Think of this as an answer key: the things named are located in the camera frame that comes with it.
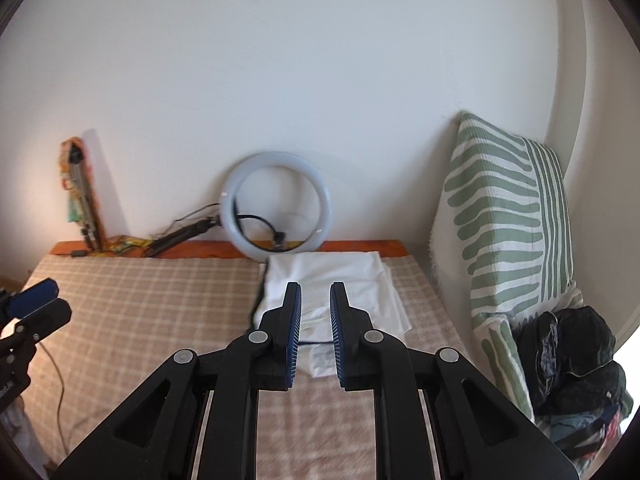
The black folded tripod stand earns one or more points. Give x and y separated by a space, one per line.
173 239

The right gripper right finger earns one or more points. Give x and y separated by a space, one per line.
436 415

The dark clothes pile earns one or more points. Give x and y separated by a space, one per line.
573 381

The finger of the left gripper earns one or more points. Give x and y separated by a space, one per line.
44 321
32 299

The white ring light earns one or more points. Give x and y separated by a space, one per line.
275 202

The green striped white pillow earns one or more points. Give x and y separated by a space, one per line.
501 246

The checkered beige bed blanket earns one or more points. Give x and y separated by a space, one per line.
130 315

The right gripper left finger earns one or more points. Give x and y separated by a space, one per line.
195 416

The orange patterned scarf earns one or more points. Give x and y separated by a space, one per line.
117 246

